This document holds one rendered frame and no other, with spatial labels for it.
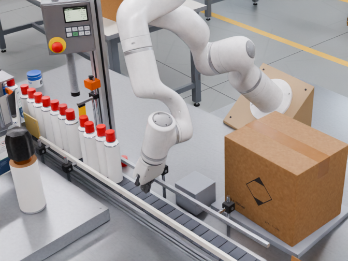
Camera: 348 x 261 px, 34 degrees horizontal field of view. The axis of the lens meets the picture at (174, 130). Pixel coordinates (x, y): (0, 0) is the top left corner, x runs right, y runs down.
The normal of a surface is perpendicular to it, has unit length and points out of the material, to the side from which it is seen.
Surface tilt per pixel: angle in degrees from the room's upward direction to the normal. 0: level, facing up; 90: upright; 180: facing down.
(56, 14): 90
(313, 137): 0
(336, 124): 0
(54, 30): 90
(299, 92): 43
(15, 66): 0
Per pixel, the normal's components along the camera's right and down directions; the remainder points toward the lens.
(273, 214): -0.77, 0.36
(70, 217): -0.05, -0.86
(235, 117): -0.60, -0.41
